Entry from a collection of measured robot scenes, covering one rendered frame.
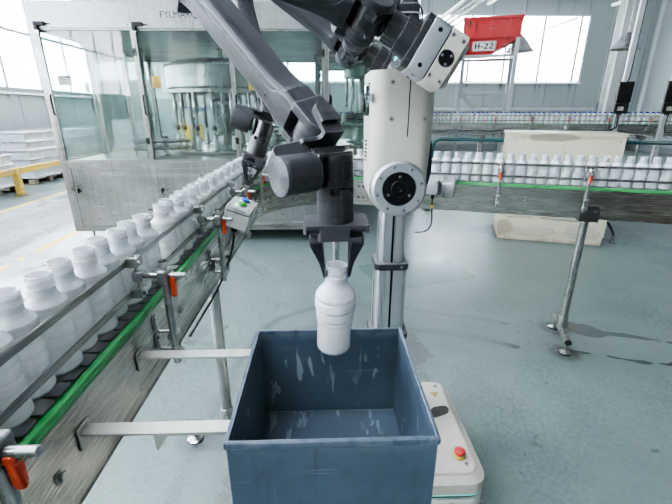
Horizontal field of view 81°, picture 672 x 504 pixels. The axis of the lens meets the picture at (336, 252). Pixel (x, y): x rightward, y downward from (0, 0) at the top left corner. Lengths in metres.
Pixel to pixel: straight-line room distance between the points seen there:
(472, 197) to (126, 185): 3.58
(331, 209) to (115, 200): 4.39
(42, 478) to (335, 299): 0.47
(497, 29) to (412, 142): 6.54
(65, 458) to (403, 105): 1.00
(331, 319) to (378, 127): 0.61
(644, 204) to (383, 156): 1.85
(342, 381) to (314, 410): 0.10
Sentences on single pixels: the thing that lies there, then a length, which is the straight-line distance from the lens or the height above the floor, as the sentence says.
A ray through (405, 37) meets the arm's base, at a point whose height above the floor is 1.54.
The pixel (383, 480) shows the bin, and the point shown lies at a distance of 0.69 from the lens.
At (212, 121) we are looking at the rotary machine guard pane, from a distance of 4.44.
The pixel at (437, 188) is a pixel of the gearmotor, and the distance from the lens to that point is 2.35.
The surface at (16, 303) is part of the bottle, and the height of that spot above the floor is 1.15.
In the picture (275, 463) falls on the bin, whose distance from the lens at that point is 0.66.
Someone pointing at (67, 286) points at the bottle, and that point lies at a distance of 0.78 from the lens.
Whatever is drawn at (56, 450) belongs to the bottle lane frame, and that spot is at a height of 0.95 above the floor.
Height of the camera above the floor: 1.40
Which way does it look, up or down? 20 degrees down
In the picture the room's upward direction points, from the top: straight up
